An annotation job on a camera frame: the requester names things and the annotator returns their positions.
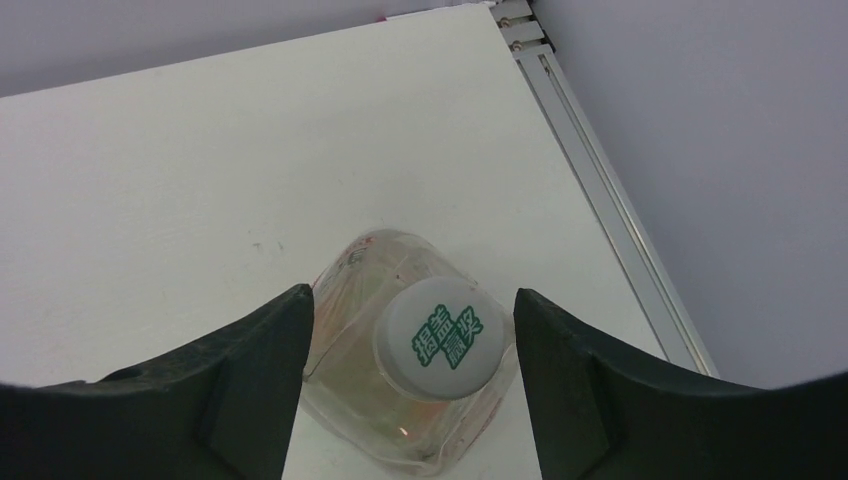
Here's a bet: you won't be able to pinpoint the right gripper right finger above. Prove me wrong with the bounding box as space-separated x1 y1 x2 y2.
514 289 847 479

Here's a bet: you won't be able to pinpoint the aluminium rail frame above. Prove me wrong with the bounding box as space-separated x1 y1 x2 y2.
490 1 719 377

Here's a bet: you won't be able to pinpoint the white green text cap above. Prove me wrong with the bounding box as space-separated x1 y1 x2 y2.
372 276 514 402

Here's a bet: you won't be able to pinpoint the green orange label bottle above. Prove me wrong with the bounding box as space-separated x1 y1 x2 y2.
301 228 519 477

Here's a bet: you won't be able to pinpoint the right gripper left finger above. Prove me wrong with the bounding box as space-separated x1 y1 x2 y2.
1 284 314 479

